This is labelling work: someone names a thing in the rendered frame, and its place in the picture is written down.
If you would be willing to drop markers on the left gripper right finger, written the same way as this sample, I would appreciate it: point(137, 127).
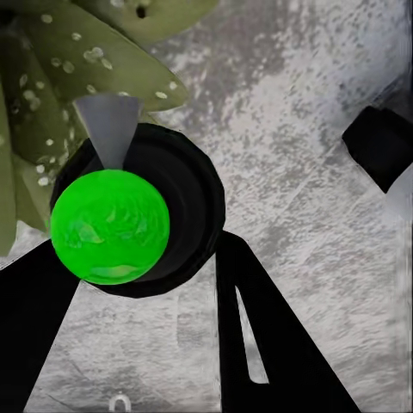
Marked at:
point(300, 378)

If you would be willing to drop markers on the pot plant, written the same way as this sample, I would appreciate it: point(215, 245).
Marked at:
point(78, 48)

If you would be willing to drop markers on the insectifuge atomizer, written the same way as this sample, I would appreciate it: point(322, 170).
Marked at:
point(139, 208)

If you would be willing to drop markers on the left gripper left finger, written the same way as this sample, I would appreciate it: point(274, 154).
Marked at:
point(35, 294)

